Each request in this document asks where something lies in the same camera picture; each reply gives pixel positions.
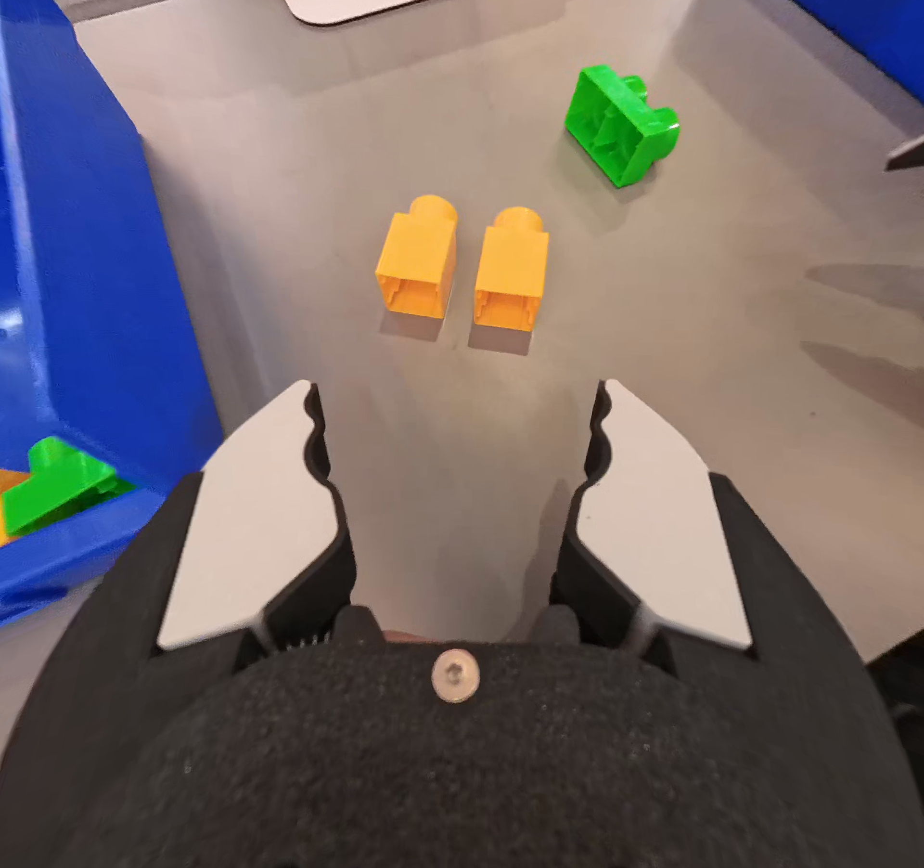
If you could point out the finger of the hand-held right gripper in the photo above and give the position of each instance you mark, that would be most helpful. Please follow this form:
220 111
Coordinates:
913 154

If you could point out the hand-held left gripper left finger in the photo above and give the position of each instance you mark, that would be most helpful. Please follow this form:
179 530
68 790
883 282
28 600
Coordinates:
252 521

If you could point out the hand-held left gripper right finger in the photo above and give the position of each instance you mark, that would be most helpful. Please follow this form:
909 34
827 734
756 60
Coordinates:
664 528

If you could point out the blue plastic storage bin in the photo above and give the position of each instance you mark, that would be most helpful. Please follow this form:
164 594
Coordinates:
852 1
86 268

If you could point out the yellow toy block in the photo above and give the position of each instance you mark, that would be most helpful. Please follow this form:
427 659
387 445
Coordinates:
11 482
512 276
419 261

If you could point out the green toy block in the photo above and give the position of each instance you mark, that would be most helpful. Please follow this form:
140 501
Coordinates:
613 124
58 485

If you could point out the grey desk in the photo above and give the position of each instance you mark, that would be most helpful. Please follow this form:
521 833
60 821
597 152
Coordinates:
433 124

